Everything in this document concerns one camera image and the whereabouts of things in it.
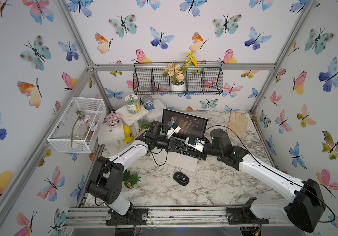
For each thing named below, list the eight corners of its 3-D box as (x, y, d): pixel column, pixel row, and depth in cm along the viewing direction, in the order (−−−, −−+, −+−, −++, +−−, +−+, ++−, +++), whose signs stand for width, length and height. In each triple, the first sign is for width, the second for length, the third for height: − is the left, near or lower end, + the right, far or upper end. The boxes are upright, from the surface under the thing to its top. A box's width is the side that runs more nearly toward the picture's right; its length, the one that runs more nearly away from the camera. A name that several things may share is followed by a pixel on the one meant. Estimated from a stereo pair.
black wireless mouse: (171, 178, 89) (171, 176, 86) (176, 171, 91) (176, 169, 89) (185, 187, 85) (185, 185, 83) (189, 180, 88) (190, 178, 86)
